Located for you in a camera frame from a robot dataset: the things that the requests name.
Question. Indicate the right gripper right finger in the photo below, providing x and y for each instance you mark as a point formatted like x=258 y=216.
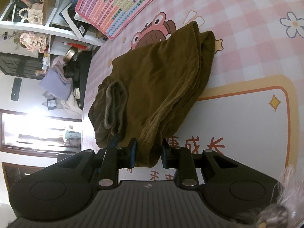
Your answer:
x=184 y=161

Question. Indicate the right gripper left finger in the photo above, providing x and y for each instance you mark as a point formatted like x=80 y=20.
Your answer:
x=114 y=159

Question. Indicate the dark brown corduroy garment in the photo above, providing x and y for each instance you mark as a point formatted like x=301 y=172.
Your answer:
x=151 y=90

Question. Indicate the white wristwatch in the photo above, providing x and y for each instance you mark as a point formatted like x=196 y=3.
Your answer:
x=76 y=93

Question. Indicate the pink checked cartoon table mat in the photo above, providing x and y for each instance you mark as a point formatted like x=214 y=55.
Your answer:
x=252 y=108

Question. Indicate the lavender folded cloth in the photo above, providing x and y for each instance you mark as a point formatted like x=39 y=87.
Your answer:
x=56 y=83

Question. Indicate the black flat case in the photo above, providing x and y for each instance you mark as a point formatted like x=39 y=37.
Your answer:
x=83 y=65

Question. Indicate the brass metal bowl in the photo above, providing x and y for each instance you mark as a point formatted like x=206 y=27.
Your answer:
x=70 y=54

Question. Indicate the white leaning book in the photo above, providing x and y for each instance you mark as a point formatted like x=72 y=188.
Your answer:
x=77 y=23

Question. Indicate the floral plush toy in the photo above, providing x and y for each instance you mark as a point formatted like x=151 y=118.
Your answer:
x=34 y=42

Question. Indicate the pink keyboard learning toy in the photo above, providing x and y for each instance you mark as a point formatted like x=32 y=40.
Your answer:
x=110 y=16

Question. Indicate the white shelf upright post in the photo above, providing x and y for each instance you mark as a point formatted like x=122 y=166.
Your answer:
x=48 y=30

